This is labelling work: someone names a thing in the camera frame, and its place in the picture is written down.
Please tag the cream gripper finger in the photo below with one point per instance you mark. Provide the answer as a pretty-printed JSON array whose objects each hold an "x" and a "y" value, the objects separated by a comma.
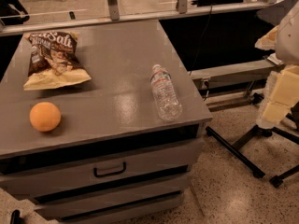
[
  {"x": 281, "y": 93},
  {"x": 267, "y": 41}
]

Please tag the clear plastic water bottle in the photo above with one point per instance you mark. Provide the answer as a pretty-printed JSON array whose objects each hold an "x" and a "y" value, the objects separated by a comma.
[{"x": 164, "y": 93}]

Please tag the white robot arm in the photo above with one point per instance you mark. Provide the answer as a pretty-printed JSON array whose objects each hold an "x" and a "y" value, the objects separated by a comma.
[{"x": 287, "y": 41}]

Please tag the brown chip bag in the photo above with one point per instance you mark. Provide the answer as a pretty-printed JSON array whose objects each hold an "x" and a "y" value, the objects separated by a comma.
[{"x": 53, "y": 62}]

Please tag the white packet on ledge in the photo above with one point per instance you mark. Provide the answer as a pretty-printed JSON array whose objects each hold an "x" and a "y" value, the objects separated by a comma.
[{"x": 273, "y": 59}]

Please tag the black chair base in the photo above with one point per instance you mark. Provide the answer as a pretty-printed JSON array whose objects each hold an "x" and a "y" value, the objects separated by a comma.
[{"x": 250, "y": 146}]

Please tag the grey drawer cabinet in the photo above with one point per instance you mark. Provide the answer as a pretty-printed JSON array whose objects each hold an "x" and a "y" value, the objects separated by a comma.
[{"x": 110, "y": 119}]

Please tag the orange fruit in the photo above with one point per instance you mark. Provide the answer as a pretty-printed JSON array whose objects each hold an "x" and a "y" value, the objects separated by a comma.
[{"x": 45, "y": 116}]

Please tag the metal railing frame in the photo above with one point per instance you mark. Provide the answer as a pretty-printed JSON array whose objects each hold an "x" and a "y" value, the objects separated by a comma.
[{"x": 39, "y": 15}]

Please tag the black drawer handle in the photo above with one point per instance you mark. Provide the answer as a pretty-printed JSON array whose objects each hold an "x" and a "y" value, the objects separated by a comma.
[{"x": 117, "y": 170}]

